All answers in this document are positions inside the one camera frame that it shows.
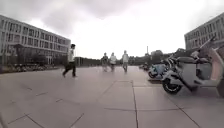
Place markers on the large pale office building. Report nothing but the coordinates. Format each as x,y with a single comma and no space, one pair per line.
30,40

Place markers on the row of trees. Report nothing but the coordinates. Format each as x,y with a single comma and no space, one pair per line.
146,59

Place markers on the row of parked bicycles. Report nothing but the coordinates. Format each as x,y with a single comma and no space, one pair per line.
26,67

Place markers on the row of parked scooters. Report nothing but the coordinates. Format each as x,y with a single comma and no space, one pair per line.
190,71

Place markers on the grey building with windows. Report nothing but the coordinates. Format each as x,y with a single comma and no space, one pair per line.
206,33

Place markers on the person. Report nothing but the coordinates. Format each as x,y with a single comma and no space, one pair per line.
105,62
125,60
70,61
113,61

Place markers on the grey paved plaza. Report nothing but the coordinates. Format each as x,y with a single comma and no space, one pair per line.
100,100

